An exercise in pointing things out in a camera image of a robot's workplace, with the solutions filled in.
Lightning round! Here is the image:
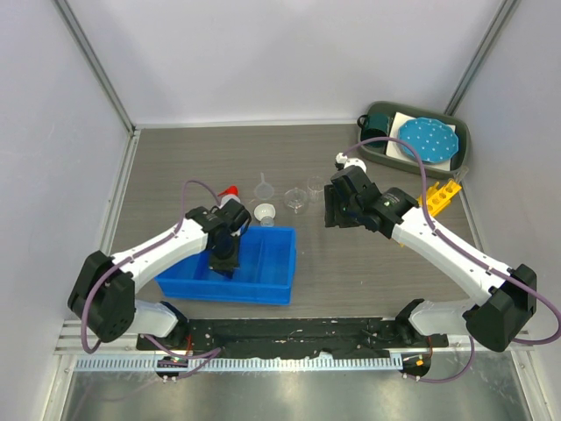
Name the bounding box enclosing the tall clear glass beaker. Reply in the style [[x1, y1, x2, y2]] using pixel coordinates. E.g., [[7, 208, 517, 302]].
[[307, 175, 324, 203]]

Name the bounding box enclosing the white ceramic evaporating dish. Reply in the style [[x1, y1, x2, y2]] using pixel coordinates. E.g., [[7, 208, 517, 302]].
[[253, 203, 276, 221]]

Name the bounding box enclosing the blue plastic divided bin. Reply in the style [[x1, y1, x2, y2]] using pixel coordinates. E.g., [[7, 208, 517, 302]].
[[155, 226, 296, 305]]

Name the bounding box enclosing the yellow test tube rack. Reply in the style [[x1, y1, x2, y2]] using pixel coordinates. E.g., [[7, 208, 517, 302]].
[[417, 179, 462, 217]]

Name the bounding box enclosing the small clear glass beaker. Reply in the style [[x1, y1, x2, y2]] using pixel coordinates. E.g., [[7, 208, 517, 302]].
[[259, 217, 275, 227]]

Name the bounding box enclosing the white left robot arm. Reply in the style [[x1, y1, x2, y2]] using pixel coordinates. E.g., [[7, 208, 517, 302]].
[[67, 198, 252, 353]]

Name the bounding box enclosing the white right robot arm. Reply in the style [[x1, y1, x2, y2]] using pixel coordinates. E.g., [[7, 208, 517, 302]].
[[324, 153, 536, 352]]

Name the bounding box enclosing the white wash bottle red cap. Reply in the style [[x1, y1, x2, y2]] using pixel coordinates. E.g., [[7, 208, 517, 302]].
[[218, 185, 241, 208]]

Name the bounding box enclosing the white square plate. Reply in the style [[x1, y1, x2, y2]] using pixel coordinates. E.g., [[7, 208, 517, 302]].
[[389, 112, 460, 171]]

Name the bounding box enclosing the dark green mug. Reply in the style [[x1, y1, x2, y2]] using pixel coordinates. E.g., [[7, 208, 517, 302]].
[[357, 112, 393, 141]]

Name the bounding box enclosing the blue polka dot plate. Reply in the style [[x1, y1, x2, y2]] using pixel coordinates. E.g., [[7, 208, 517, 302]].
[[397, 118, 459, 164]]

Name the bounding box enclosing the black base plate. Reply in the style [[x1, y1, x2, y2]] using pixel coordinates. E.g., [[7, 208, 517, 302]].
[[135, 316, 448, 360]]

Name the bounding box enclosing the white slotted cable duct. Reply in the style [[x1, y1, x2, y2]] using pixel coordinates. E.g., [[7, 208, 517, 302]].
[[74, 353, 402, 373]]

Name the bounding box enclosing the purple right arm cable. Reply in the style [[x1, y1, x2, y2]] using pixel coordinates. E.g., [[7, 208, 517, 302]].
[[344, 136, 561, 345]]

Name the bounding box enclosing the aluminium frame rail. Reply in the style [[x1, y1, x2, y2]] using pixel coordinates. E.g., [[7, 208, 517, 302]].
[[54, 319, 141, 354]]

